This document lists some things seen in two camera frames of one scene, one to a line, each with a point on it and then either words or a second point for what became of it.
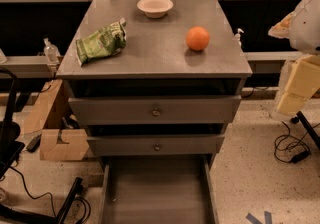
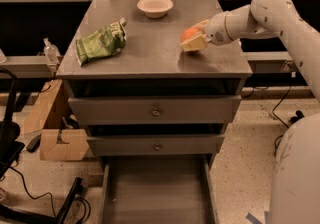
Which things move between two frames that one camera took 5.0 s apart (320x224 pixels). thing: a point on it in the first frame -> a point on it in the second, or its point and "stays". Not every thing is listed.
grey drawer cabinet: (158, 107) stays
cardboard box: (47, 117) stays
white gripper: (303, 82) -> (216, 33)
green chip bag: (108, 40) stays
